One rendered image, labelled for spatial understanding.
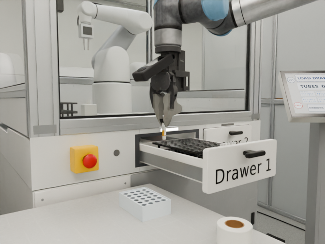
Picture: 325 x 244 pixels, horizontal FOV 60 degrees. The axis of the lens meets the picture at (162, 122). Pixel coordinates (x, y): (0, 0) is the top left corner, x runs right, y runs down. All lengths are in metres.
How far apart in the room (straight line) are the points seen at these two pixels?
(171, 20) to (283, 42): 2.07
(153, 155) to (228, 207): 0.55
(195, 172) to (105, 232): 0.27
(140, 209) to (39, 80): 0.43
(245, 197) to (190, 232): 0.79
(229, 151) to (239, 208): 0.69
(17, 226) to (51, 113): 0.30
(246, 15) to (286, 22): 1.96
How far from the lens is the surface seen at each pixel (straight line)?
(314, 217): 1.78
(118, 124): 0.92
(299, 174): 2.69
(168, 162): 0.84
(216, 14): 0.74
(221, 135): 1.19
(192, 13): 0.75
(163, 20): 0.77
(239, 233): 0.59
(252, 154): 0.76
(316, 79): 1.69
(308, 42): 2.64
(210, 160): 0.69
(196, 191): 1.17
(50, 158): 0.85
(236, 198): 1.37
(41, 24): 0.85
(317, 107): 1.56
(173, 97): 0.73
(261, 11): 0.84
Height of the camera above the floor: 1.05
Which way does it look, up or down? 5 degrees down
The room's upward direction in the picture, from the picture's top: straight up
